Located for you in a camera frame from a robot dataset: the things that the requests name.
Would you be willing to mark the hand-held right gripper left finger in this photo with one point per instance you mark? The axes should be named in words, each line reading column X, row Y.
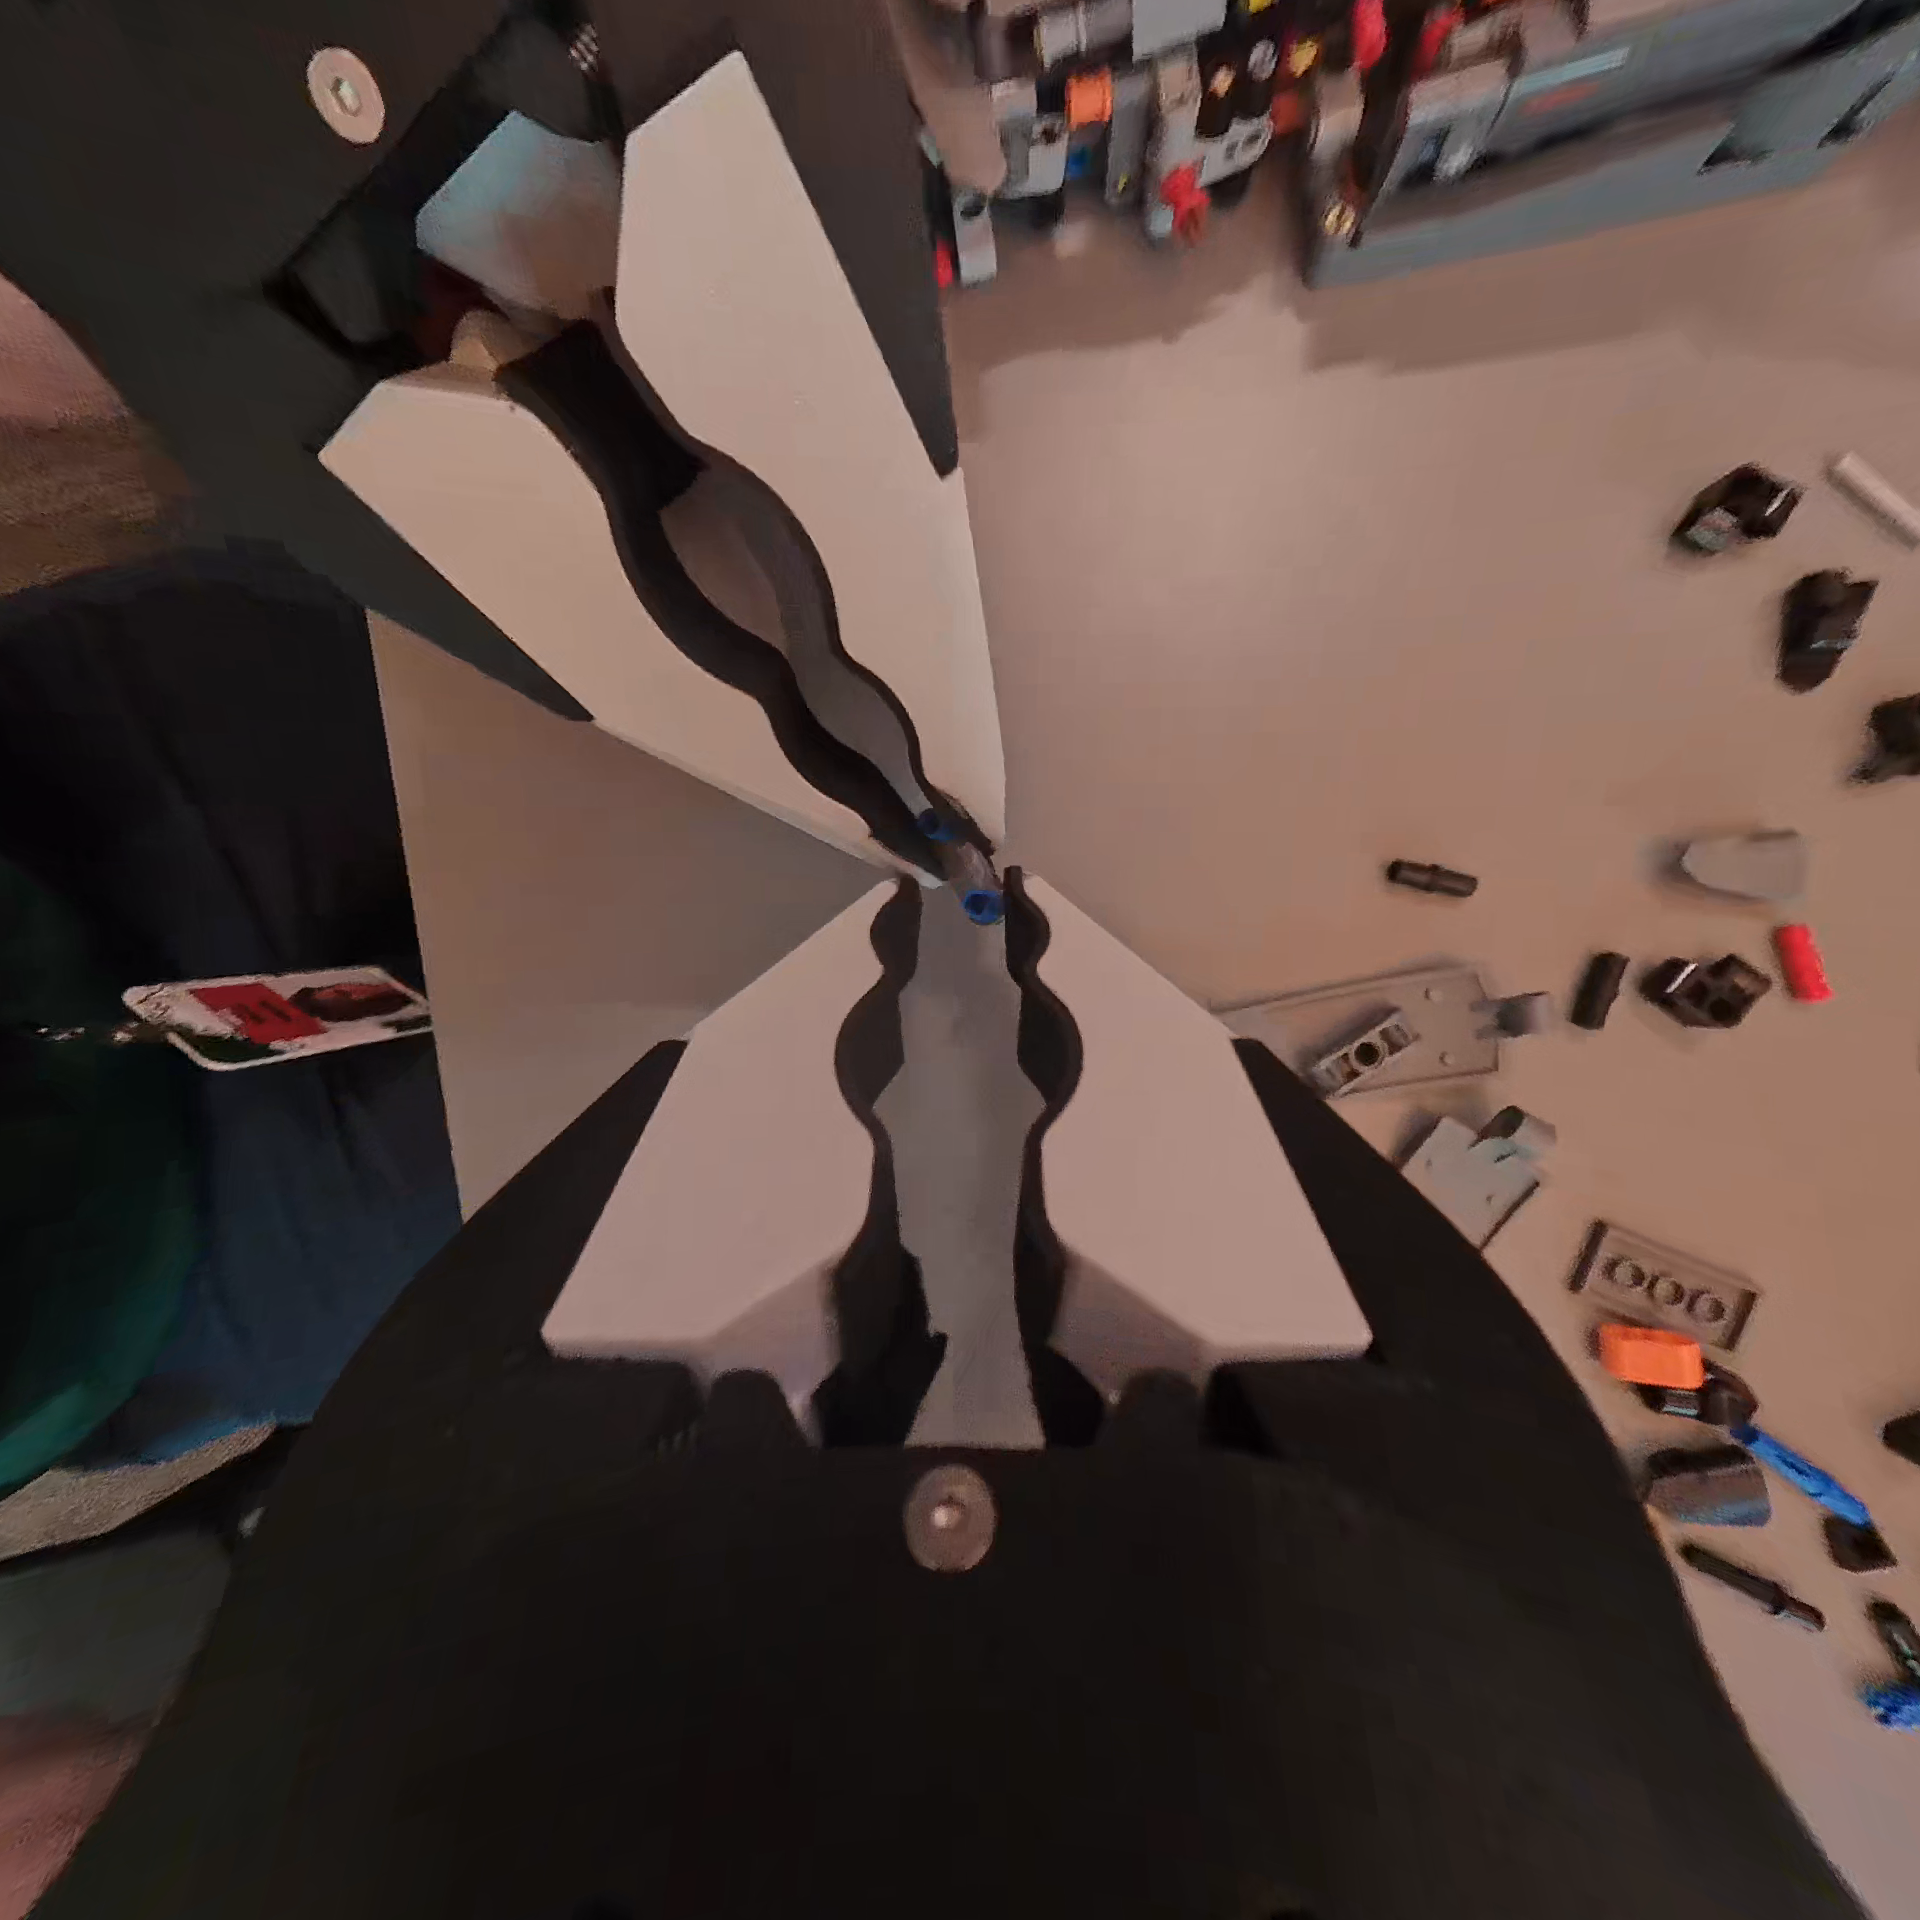
column 705, row 1201

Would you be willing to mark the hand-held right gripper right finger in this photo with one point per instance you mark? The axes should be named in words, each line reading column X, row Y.
column 1200, row 1201

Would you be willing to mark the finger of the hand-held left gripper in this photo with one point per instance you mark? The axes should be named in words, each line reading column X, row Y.
column 809, row 375
column 495, row 511

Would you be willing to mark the grey lego car model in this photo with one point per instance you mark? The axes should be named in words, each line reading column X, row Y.
column 1499, row 121

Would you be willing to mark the scattered loose lego pieces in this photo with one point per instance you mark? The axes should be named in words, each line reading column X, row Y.
column 1706, row 991

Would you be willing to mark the printed badge card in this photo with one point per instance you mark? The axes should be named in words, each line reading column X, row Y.
column 255, row 1013

